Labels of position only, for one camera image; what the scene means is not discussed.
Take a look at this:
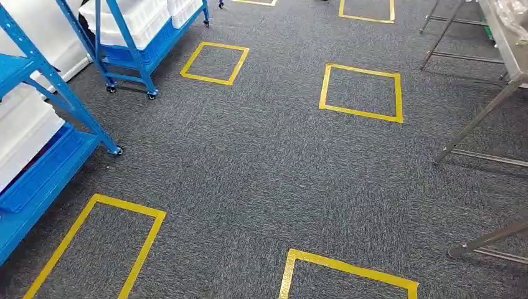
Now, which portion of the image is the yellow floor tape square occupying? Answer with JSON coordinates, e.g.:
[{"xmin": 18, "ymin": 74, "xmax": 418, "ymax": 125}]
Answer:
[
  {"xmin": 179, "ymin": 41, "xmax": 251, "ymax": 87},
  {"xmin": 278, "ymin": 248, "xmax": 421, "ymax": 299},
  {"xmin": 22, "ymin": 193, "xmax": 167, "ymax": 299},
  {"xmin": 337, "ymin": 0, "xmax": 397, "ymax": 25},
  {"xmin": 318, "ymin": 63, "xmax": 404, "ymax": 125}
]

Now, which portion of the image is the blue metal shelf rack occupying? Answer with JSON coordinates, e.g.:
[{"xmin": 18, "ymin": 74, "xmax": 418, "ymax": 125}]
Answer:
[
  {"xmin": 55, "ymin": 0, "xmax": 212, "ymax": 101},
  {"xmin": 0, "ymin": 3, "xmax": 124, "ymax": 266}
]

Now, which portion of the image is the steel work table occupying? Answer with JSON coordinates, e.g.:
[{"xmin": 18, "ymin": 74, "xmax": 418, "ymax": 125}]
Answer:
[{"xmin": 418, "ymin": 0, "xmax": 528, "ymax": 168}]

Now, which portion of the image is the white plastic crate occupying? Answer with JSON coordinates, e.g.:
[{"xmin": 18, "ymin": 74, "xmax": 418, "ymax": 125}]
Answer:
[
  {"xmin": 166, "ymin": 0, "xmax": 204, "ymax": 30},
  {"xmin": 0, "ymin": 83, "xmax": 67, "ymax": 194},
  {"xmin": 78, "ymin": 0, "xmax": 171, "ymax": 50}
]

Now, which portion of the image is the clear plastic bag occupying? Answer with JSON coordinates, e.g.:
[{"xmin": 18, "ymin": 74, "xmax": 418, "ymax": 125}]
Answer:
[{"xmin": 494, "ymin": 0, "xmax": 528, "ymax": 45}]

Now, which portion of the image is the blue plastic crate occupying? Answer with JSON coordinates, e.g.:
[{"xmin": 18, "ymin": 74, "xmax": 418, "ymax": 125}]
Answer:
[{"xmin": 100, "ymin": 17, "xmax": 175, "ymax": 68}]

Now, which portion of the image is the green plastic crate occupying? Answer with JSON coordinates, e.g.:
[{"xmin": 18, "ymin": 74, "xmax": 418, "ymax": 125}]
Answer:
[{"xmin": 481, "ymin": 16, "xmax": 495, "ymax": 41}]

